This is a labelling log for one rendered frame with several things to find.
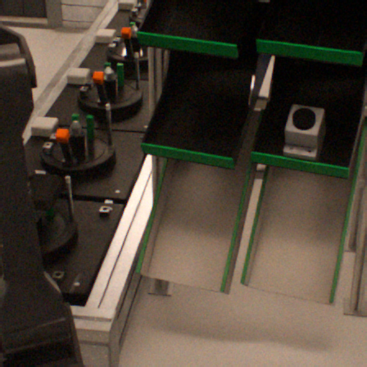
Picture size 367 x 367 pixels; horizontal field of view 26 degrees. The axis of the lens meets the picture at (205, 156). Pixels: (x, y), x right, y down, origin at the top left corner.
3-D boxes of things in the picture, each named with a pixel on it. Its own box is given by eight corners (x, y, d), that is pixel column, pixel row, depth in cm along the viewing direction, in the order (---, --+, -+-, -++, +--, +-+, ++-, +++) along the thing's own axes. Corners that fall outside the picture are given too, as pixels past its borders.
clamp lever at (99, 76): (106, 103, 164) (101, 79, 158) (97, 103, 164) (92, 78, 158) (111, 91, 166) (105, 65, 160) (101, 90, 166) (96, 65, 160)
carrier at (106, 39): (174, 89, 181) (174, 38, 174) (73, 82, 183) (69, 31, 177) (192, 48, 201) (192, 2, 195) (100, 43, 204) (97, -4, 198)
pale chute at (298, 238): (334, 306, 112) (333, 303, 108) (245, 286, 115) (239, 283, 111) (370, 120, 118) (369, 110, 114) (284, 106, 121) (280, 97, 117)
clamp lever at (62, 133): (73, 164, 143) (65, 138, 137) (62, 163, 143) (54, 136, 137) (78, 148, 145) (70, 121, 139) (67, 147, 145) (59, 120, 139)
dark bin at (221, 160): (233, 170, 105) (228, 138, 99) (142, 154, 109) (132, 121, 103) (283, 21, 120) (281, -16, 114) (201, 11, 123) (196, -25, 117)
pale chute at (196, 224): (229, 295, 114) (223, 292, 109) (144, 276, 117) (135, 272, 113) (269, 112, 120) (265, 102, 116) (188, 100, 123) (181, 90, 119)
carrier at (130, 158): (126, 208, 139) (123, 147, 132) (-5, 197, 142) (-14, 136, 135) (153, 142, 159) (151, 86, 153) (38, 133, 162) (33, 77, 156)
